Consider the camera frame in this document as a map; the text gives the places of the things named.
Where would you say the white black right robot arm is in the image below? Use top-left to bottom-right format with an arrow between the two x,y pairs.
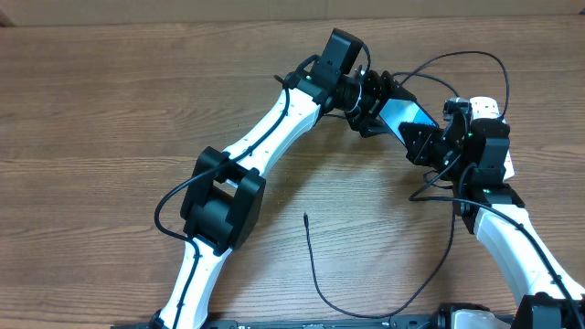
396,97 -> 584,328

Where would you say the blue Galaxy smartphone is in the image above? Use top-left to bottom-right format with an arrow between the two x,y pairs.
378,99 -> 439,144

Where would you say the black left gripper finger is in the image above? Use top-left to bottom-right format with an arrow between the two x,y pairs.
381,70 -> 417,101
358,117 -> 391,138

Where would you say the white power strip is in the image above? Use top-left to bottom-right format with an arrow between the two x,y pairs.
465,96 -> 515,182

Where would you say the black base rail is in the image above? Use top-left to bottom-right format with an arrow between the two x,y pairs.
109,314 -> 517,329

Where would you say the black charger cable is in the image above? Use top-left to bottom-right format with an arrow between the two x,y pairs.
303,50 -> 511,320

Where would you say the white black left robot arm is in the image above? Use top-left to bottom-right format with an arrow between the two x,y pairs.
149,29 -> 417,328

